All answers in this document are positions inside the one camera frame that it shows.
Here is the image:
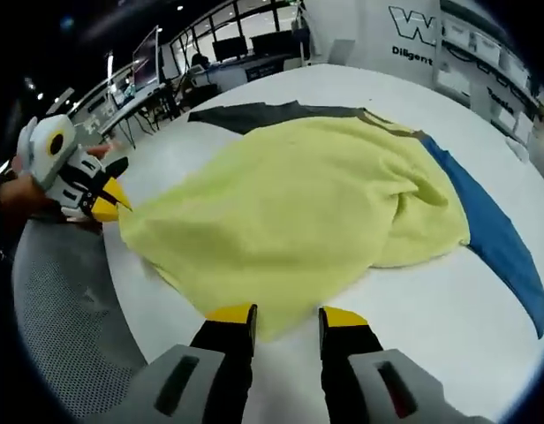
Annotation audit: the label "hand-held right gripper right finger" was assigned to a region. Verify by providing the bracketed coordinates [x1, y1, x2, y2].
[318, 305, 487, 424]

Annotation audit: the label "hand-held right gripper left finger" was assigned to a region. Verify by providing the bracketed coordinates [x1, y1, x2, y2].
[97, 303, 259, 424]

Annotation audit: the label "yellow-green garment with dark sleeves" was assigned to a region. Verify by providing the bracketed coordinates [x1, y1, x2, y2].
[121, 100, 544, 345]

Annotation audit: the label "person's left hand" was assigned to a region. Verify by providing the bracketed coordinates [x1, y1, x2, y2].
[84, 143, 115, 159]

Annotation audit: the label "side desk with black legs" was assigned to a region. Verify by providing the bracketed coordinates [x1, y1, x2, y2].
[75, 86, 185, 149]

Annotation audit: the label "large framed display screen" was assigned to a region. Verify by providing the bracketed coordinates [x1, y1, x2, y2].
[131, 25, 162, 93]

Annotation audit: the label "grey mesh chair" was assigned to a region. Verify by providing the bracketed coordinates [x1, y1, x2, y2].
[9, 218, 152, 423]

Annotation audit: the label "black computer monitor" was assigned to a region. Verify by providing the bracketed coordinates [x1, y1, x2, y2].
[249, 29, 295, 57]
[212, 35, 249, 62]

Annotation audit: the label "round ceiling spotlights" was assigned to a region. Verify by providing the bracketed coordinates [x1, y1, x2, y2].
[117, 0, 185, 12]

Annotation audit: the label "light grey chair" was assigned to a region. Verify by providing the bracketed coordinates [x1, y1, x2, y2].
[328, 38, 358, 68]

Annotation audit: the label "grey metal shelving unit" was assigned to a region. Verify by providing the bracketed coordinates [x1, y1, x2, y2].
[434, 0, 544, 147]

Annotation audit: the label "row of white storage bins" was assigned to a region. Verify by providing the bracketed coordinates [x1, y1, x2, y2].
[442, 11, 532, 133]

